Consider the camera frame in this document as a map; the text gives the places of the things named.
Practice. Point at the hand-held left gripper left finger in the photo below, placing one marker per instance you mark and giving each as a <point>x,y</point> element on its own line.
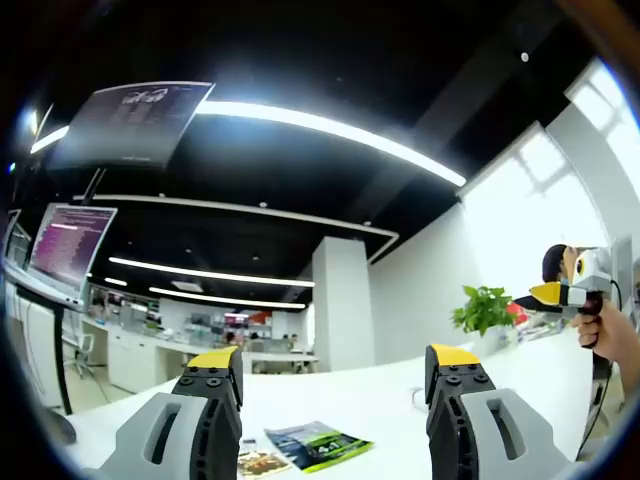
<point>150,430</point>

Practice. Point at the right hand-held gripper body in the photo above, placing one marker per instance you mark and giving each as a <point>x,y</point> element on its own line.
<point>595,272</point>

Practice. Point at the narrow desk monitor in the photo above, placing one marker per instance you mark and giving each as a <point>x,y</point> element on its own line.
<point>11,237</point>

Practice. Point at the green skincare sachet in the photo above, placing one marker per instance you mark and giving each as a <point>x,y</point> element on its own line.
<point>315,445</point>

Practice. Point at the small red object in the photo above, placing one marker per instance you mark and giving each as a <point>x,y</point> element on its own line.
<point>513,311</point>

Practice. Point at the brown skincare sachet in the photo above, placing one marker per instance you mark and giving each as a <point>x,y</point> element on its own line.
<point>262,462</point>

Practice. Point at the white office workbench row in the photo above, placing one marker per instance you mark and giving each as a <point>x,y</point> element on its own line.
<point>135,360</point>

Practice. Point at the black monitor stand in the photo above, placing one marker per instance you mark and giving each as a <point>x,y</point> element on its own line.
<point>62,350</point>

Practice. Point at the dark monitor base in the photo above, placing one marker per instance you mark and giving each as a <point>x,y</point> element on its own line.
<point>62,427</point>

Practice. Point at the long ceiling strip light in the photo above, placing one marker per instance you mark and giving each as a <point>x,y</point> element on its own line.
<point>330,132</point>

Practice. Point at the potted green plant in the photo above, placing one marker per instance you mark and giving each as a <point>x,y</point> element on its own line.
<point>482,307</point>

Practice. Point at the desk monitor purple screen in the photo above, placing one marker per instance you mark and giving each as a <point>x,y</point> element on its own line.
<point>70,242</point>

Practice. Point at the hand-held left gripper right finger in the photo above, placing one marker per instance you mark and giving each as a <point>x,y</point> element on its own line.
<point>520,440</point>

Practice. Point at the curved ceiling strip light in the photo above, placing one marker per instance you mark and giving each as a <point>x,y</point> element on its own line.
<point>210,272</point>
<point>225,298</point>

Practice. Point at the grey flat panel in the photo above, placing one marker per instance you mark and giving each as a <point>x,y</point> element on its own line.
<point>624,265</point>

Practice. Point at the small white card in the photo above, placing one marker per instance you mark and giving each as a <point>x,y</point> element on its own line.
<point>249,444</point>

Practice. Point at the white office chair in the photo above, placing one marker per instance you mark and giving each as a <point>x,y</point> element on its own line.
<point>85,350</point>

